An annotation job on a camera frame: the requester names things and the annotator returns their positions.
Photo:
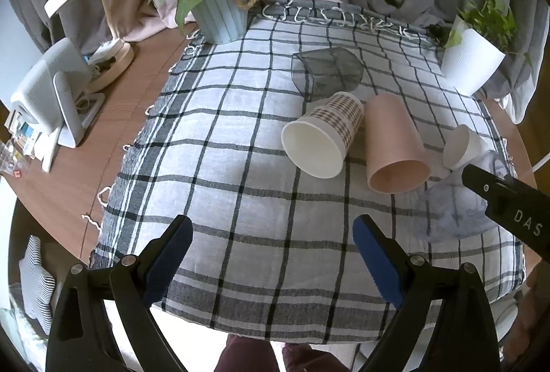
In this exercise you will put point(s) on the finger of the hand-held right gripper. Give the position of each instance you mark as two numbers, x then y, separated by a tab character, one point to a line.
483	187

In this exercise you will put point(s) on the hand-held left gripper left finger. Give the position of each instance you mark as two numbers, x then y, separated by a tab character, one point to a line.
169	256

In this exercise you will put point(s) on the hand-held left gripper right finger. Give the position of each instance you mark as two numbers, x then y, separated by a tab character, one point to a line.
378	260

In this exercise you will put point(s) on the clear plastic cup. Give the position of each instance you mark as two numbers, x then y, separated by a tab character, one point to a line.
451	204

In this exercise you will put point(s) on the person's right forearm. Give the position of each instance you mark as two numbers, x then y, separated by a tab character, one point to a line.
537	299

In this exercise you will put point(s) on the small white cup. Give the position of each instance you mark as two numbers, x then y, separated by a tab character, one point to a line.
462	144

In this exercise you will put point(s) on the pink paper cup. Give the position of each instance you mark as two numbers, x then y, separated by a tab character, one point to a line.
391	131

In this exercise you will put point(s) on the plaid paper cup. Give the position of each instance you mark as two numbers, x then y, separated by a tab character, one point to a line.
339	114

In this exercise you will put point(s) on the grey transparent square cup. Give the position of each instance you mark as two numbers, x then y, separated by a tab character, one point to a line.
326	71

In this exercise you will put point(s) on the black white checked tablecloth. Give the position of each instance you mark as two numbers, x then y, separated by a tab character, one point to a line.
240	183

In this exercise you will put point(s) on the person's maroon pants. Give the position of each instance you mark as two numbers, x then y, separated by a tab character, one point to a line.
249	355

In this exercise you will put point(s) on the white ribbed plant pot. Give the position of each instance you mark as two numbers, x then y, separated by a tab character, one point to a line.
468	58

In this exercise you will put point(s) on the striped star pillow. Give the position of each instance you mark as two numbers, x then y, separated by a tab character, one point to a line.
36	281

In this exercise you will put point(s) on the green leafy plant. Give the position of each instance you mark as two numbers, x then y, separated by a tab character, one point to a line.
494	17

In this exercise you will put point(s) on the pile of small cards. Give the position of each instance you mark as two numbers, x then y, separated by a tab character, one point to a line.
21	138

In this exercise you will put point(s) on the round wooden tray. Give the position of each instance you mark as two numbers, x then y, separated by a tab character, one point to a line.
116	64

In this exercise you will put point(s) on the white desk device on stand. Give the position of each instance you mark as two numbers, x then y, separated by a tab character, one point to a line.
47	84

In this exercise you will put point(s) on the light blue ribbed flower pot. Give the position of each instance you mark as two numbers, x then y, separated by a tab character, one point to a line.
221	13

